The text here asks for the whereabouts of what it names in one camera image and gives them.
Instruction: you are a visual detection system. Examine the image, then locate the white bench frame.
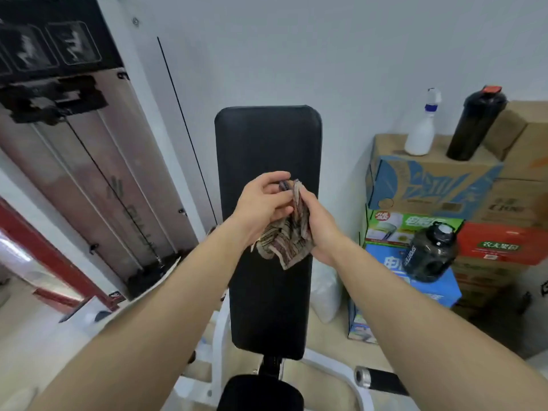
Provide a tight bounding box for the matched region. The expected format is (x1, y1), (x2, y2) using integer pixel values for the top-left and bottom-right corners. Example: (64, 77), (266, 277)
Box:
(173, 291), (374, 411)

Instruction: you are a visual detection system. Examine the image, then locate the dark translucent water jug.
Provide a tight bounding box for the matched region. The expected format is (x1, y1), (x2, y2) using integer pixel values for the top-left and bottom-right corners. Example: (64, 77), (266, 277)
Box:
(402, 221), (458, 283)

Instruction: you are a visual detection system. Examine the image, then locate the person's left hand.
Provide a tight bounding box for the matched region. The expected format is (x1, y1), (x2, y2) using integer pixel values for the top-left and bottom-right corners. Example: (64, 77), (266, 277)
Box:
(229, 171), (297, 249)

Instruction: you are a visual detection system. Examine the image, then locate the white plastic bag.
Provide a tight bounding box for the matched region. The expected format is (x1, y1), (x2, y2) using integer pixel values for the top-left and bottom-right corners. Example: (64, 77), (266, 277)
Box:
(310, 257), (344, 324)

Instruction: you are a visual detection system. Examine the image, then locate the white spray bottle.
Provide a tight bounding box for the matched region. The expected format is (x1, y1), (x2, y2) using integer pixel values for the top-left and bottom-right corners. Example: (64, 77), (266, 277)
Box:
(404, 88), (442, 156)

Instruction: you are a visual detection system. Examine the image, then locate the red cardboard box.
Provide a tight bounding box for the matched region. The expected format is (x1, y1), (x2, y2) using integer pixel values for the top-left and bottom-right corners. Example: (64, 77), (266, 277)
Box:
(456, 221), (548, 266)

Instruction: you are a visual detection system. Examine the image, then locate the blue printed cardboard box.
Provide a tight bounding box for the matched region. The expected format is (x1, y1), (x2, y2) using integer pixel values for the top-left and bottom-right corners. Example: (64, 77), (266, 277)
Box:
(366, 134), (504, 221)

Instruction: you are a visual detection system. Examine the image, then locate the black padded bench backrest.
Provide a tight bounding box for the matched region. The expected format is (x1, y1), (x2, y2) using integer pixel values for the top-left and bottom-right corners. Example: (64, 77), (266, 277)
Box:
(214, 105), (323, 361)

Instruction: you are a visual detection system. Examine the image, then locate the brown printed cardboard box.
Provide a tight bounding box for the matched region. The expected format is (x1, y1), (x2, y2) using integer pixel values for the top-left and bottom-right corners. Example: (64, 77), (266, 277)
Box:
(471, 179), (548, 231)

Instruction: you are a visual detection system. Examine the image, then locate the black shaker bottle red lid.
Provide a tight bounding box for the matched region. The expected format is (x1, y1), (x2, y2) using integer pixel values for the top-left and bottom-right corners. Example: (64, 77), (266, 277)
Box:
(446, 85), (508, 162)

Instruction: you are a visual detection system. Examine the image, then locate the brown patterned cleaning cloth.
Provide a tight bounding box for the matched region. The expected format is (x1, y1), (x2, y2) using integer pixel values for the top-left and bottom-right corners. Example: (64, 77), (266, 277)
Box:
(251, 180), (314, 270)

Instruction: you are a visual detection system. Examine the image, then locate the person's right hand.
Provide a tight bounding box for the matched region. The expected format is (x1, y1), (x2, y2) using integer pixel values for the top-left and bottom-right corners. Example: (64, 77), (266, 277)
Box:
(298, 185), (349, 268)

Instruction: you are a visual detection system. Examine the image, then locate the red metal frame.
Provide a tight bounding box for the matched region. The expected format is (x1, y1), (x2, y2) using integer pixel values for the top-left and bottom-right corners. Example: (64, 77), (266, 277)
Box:
(0, 197), (120, 315)

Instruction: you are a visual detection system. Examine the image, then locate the plain brown cardboard box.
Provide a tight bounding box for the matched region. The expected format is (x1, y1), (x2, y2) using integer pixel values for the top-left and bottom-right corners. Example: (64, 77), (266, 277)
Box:
(484, 100), (548, 182)

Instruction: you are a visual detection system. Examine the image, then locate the person's right forearm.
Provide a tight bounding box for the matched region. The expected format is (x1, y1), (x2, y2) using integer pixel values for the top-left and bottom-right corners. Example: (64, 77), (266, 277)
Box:
(331, 239), (548, 411)

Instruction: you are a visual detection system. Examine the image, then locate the black foam roller handle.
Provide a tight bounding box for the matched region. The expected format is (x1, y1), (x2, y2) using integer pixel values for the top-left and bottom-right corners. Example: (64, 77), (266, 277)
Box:
(354, 366), (409, 397)

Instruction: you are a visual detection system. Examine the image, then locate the green printed cardboard box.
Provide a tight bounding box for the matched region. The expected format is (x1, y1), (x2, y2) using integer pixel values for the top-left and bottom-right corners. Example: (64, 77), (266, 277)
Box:
(360, 205), (464, 249)

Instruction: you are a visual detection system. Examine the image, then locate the person's left forearm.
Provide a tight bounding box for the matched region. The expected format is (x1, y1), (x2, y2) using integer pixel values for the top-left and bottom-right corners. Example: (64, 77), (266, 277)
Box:
(28, 216), (257, 411)

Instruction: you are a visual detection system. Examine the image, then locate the white cable weight machine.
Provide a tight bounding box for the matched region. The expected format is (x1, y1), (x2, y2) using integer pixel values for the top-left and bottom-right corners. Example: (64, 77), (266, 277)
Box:
(0, 0), (220, 301)

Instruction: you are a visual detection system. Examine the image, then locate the black padded bench seat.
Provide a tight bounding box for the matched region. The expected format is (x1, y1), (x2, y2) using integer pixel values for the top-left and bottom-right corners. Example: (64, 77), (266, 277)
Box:
(217, 374), (305, 411)

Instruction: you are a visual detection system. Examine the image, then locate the brown carton under red box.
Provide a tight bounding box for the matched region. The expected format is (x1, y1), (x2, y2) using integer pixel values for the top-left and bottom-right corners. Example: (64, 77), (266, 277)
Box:
(450, 257), (531, 321)

